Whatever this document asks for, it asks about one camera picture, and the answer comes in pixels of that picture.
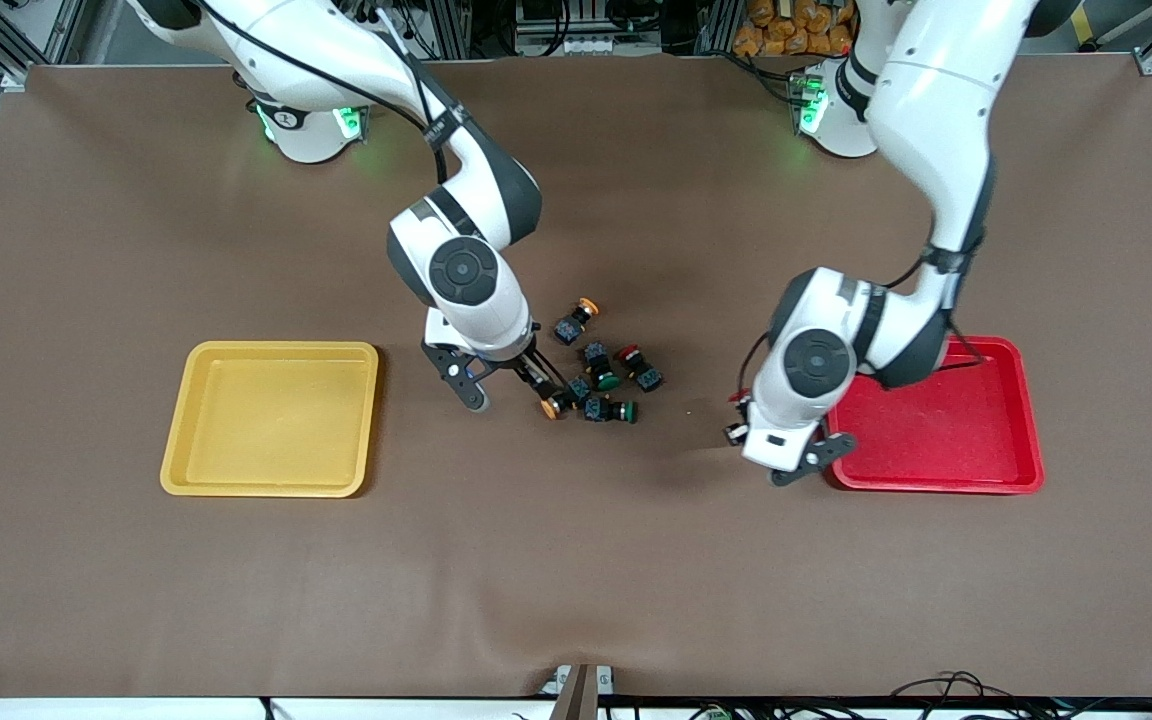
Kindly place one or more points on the yellow push button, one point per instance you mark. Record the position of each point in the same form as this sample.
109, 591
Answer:
569, 326
549, 408

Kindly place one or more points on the red push button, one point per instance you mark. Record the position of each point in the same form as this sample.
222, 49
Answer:
647, 377
739, 398

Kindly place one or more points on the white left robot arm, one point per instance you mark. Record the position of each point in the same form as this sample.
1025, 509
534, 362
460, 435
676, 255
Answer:
936, 120

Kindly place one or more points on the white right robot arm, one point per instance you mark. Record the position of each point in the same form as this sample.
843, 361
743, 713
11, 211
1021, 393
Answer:
336, 40

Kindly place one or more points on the green push button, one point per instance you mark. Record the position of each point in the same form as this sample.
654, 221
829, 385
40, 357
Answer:
598, 410
596, 355

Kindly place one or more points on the brown table mat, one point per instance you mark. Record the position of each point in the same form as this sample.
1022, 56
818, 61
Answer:
576, 560

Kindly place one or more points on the yellow plastic tray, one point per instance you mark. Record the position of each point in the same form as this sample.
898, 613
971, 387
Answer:
266, 420

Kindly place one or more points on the metal table clamp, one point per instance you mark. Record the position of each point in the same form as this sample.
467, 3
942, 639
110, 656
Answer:
576, 695

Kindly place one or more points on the grey socket strip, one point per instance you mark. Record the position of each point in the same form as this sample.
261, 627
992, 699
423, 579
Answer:
586, 45

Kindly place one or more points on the orange parts bag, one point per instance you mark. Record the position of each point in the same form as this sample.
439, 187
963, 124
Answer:
786, 30

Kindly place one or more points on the red plastic tray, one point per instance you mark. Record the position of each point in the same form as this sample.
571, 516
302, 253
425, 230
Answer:
976, 430

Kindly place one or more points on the aluminium frame post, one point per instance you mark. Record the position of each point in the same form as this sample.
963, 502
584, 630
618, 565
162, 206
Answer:
451, 25

